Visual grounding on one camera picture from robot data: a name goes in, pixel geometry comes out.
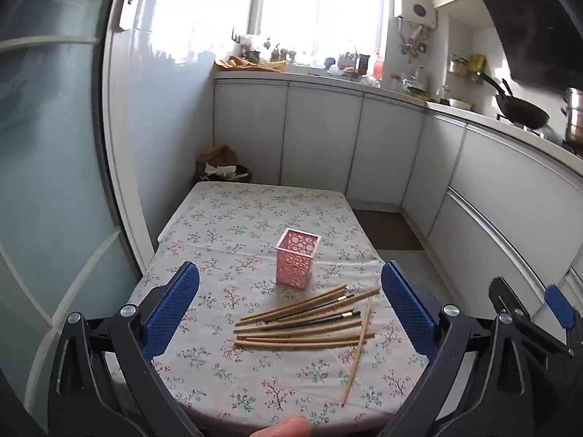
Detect white kitchen countertop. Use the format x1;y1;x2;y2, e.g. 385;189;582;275
214;69;583;160

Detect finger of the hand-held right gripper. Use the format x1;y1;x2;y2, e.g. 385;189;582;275
488;277;554;351
544;284;583;356

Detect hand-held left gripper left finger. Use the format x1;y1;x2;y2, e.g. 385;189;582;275
48;261;201;437

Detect person's left hand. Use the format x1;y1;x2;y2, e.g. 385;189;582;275
248;414;313;437

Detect black trash bin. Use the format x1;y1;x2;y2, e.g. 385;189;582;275
200;164;252;184

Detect long bamboo chopstick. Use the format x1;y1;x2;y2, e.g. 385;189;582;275
341;298;372;407

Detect steel pot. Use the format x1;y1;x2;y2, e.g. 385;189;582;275
561;86;583;146

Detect bright kitchen window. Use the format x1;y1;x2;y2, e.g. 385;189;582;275
150;0;388;62

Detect black wok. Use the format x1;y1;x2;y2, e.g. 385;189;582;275
478;72;552;130

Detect pile of wooden chopsticks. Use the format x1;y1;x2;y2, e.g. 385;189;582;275
233;284;381;351

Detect floral tablecloth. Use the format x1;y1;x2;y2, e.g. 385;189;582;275
109;181;431;437

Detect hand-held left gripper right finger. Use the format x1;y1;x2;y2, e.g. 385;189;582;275
380;260;536;437

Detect pink perforated utensil holder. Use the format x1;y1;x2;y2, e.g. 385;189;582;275
275;228;322;290

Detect white kitchen base cabinets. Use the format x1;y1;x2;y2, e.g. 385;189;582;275
214;77;583;324

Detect black range hood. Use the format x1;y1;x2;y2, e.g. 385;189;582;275
474;0;583;96

